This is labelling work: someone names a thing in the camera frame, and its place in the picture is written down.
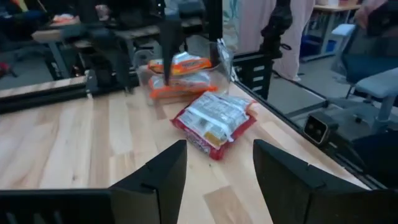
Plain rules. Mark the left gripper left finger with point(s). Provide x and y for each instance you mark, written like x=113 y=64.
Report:
x=158 y=186

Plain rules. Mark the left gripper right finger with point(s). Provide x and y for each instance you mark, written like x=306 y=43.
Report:
x=286 y=186

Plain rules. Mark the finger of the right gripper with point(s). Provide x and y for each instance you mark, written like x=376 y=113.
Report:
x=171 y=46
x=215 y=31

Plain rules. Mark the orange Maruchan ramen packet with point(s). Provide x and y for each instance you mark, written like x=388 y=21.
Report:
x=183 y=85
x=189 y=63

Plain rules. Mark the red Maruchan ramen packet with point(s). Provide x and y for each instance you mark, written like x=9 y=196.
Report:
x=214 y=124

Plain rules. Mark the clear plastic bin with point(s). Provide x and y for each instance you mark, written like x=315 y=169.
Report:
x=222 y=79

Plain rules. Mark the pale pink curtain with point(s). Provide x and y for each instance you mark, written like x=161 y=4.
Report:
x=295 y=46

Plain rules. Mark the blue storage bin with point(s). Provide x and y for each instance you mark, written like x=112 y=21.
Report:
x=314 y=46

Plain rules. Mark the wooden top workbench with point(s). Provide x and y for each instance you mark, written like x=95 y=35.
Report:
x=62 y=34

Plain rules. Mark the wooden top desk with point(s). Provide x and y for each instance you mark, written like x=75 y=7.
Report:
x=335 y=7

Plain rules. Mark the grey blue office chair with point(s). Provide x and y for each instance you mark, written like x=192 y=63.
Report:
x=370 y=65
x=382 y=87

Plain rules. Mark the person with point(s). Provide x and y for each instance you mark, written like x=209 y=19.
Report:
x=373 y=15

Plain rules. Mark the black slotted frame bracket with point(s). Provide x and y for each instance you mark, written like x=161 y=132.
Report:
x=253 y=74

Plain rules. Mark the black knobby mounting post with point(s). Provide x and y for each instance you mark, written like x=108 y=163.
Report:
x=275 y=28

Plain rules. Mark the black aluminium frame rail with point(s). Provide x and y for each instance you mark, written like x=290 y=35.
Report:
x=295 y=124
x=46 y=96

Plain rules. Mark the black boxy exterior camera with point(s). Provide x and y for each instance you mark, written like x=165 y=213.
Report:
x=317 y=127

